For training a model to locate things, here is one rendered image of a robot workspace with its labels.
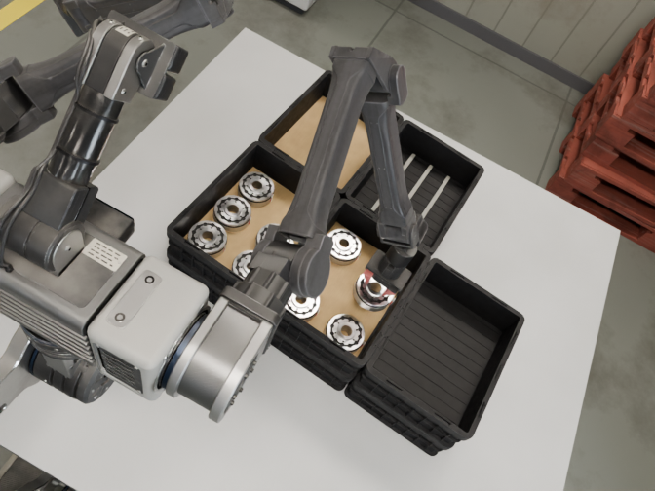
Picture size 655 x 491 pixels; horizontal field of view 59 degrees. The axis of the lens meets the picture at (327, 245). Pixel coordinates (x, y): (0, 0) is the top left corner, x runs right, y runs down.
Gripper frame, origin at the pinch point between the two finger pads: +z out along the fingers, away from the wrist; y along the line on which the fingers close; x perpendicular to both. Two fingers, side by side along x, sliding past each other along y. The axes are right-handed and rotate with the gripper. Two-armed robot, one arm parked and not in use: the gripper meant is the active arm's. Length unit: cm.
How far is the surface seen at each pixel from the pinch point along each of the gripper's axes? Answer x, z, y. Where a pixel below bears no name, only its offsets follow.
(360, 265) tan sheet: -11.1, 11.7, 7.0
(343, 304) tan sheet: 2.3, 12.4, 4.4
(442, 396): 8.0, 12.4, -30.2
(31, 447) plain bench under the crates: 72, 30, 44
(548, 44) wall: -267, 64, -4
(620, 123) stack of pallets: -175, 28, -50
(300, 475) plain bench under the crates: 41, 27, -11
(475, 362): -6.2, 11.5, -33.8
